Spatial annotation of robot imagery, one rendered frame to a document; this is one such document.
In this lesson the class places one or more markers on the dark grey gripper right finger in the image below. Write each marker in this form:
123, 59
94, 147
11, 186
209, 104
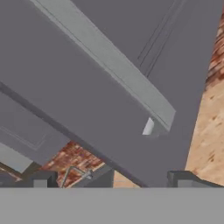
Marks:
179, 178

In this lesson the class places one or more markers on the silver sink tap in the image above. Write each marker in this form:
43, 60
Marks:
76, 170

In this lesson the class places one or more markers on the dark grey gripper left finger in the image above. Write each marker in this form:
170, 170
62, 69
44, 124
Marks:
43, 178

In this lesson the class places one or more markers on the grey panelled cabinet door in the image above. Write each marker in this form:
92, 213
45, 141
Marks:
175, 43
26, 131

